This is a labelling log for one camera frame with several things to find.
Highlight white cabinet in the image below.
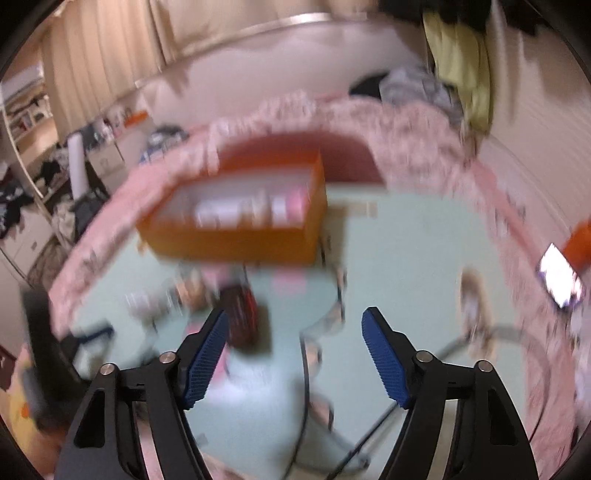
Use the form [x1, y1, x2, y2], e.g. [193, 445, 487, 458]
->
[88, 134, 125, 176]

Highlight yellow-green hanging cloth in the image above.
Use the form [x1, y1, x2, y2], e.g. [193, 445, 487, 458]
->
[422, 11, 492, 134]

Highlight dark red pouch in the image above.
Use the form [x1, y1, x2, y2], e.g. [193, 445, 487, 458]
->
[219, 286, 271, 352]

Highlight white roll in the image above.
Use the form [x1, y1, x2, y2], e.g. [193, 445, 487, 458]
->
[67, 131, 90, 197]

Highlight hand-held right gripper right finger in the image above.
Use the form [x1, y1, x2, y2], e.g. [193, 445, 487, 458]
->
[361, 307, 539, 480]

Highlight dark hanging clothes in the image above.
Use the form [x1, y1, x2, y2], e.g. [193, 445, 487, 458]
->
[379, 0, 546, 33]

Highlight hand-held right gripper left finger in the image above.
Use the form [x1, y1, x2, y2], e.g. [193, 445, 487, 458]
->
[55, 308, 228, 480]

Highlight black cable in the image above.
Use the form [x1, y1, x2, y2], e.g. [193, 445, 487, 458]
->
[281, 323, 559, 480]

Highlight beige curtain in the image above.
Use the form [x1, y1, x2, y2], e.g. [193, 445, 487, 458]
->
[41, 0, 333, 134]

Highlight orange cardboard box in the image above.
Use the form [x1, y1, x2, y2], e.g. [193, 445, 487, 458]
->
[136, 150, 328, 266]

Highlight smartphone with lit screen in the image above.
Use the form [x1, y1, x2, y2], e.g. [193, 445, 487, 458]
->
[538, 242, 585, 308]

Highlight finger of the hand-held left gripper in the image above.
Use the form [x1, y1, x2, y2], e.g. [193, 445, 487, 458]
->
[69, 324, 115, 352]

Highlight orange bottle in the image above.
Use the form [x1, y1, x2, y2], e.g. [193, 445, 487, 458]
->
[566, 222, 591, 268]

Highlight grey clothes pile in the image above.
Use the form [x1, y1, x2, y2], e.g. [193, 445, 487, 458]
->
[379, 67, 462, 125]

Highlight black clothes pile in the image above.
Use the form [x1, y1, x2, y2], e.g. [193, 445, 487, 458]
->
[348, 74, 393, 100]

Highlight maroon pillow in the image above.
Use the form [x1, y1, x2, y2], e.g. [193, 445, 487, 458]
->
[222, 131, 384, 185]

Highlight dark bag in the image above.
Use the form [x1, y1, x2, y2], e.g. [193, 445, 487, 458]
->
[69, 189, 112, 232]

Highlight yellow cloth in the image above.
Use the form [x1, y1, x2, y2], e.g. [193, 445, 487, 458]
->
[0, 369, 38, 444]

